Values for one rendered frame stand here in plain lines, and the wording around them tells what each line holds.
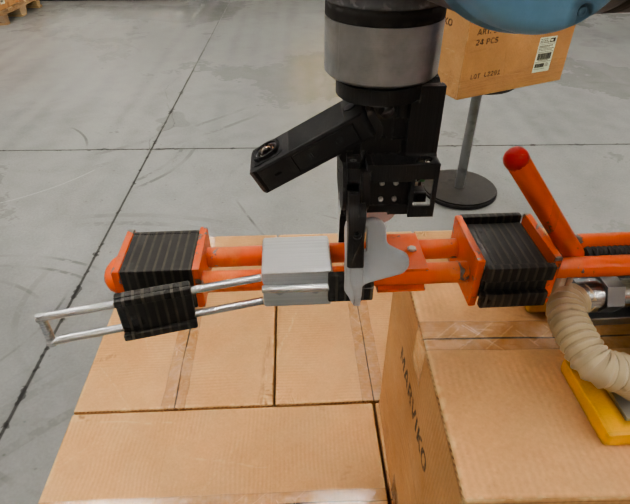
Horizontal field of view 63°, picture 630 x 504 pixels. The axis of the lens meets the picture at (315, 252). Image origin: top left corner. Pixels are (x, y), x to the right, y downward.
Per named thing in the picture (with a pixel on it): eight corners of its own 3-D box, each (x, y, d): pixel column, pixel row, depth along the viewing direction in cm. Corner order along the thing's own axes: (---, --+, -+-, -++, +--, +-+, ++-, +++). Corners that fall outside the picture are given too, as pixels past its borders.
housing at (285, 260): (327, 265, 57) (327, 232, 55) (332, 306, 52) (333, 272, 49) (265, 268, 57) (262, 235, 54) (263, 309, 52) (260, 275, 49)
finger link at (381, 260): (410, 315, 48) (414, 219, 45) (346, 317, 47) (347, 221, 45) (403, 302, 50) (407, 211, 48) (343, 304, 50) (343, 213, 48)
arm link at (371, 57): (328, 29, 35) (321, 0, 42) (327, 100, 37) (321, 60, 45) (459, 27, 35) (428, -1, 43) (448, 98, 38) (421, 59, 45)
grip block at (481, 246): (515, 251, 60) (527, 208, 56) (551, 308, 52) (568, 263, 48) (444, 253, 59) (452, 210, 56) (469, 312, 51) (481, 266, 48)
